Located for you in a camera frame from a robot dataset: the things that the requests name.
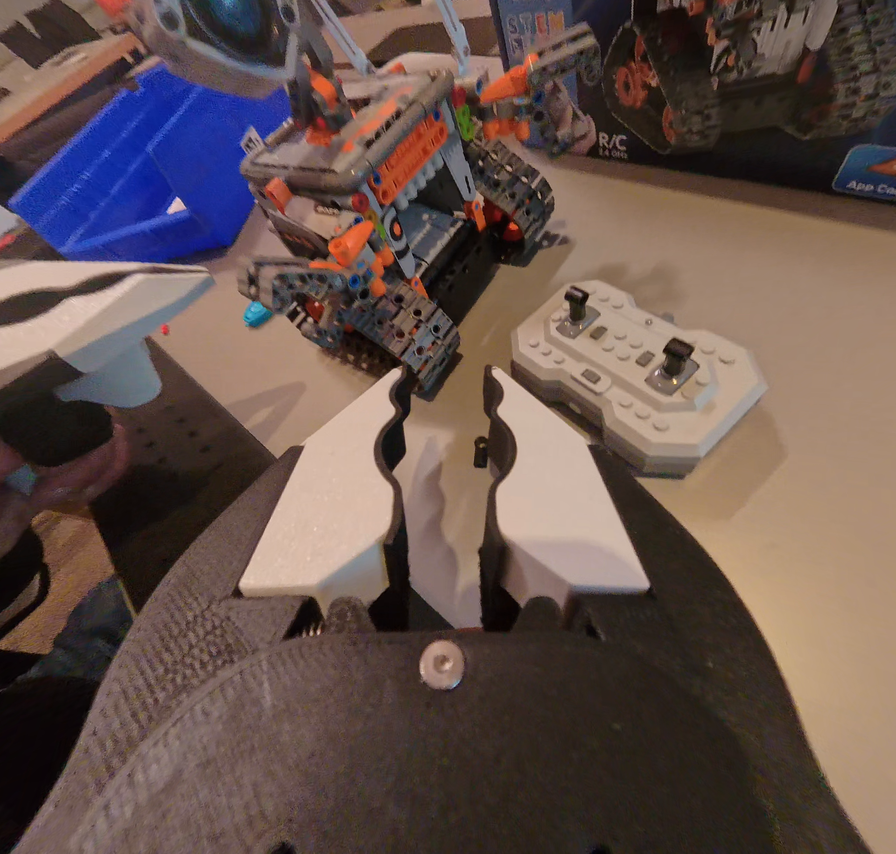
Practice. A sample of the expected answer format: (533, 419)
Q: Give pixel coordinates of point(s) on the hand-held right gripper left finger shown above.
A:
(321, 518)

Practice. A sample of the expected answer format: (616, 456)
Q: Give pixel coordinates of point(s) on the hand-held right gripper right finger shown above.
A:
(566, 518)

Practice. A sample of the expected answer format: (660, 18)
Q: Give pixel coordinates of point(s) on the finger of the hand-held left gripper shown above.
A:
(104, 315)
(70, 272)

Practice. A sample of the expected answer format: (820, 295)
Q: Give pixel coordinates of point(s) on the black angle connector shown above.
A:
(479, 452)

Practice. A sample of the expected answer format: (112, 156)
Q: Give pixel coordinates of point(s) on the blue plastic bin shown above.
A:
(139, 168)

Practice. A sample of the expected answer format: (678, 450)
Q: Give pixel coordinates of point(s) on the white control hub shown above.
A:
(629, 406)

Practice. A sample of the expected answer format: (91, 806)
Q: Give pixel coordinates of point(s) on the blue brick separator tool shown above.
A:
(255, 315)

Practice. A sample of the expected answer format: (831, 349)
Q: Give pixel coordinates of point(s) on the black plastic pin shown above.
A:
(575, 305)
(675, 359)

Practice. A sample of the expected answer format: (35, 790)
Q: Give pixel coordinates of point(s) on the tracked toy robot vehicle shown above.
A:
(391, 190)

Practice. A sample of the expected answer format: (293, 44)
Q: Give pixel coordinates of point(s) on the person's left hand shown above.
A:
(62, 494)

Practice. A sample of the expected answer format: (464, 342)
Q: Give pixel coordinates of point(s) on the black dimpled pad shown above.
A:
(189, 448)

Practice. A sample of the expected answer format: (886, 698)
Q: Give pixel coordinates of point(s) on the blue toy box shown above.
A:
(770, 63)

